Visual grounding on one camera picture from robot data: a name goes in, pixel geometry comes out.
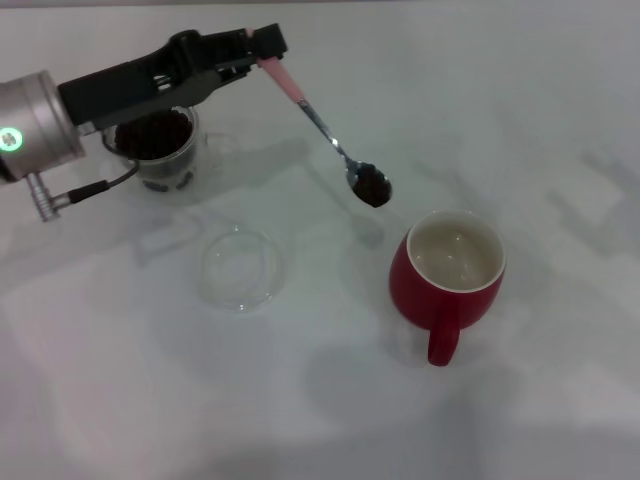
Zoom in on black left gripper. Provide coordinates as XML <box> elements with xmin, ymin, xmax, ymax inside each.
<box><xmin>56</xmin><ymin>23</ymin><xmax>291</xmax><ymax>134</ymax></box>

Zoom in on black cable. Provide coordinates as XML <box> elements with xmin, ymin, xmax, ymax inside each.
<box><xmin>68</xmin><ymin>159</ymin><xmax>140</xmax><ymax>205</ymax></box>

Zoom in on red ceramic mug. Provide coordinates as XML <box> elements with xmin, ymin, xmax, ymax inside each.
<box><xmin>388</xmin><ymin>208</ymin><xmax>507</xmax><ymax>368</ymax></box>

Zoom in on clear glass saucer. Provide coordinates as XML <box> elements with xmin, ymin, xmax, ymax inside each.
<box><xmin>199</xmin><ymin>224</ymin><xmax>292</xmax><ymax>316</ymax></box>

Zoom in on double-walled glass cup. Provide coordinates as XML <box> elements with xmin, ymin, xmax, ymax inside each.
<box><xmin>102</xmin><ymin>104</ymin><xmax>247</xmax><ymax>202</ymax></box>

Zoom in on coffee beans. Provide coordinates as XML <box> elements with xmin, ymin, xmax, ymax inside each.
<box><xmin>351</xmin><ymin>167</ymin><xmax>394</xmax><ymax>209</ymax></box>
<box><xmin>114</xmin><ymin>109</ymin><xmax>194</xmax><ymax>162</ymax></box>

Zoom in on pink-handled metal spoon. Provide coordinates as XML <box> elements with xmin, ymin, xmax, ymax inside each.
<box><xmin>243</xmin><ymin>27</ymin><xmax>394</xmax><ymax>209</ymax></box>

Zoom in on coffee beans in glass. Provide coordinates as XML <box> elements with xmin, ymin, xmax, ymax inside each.
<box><xmin>114</xmin><ymin>109</ymin><xmax>194</xmax><ymax>162</ymax></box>

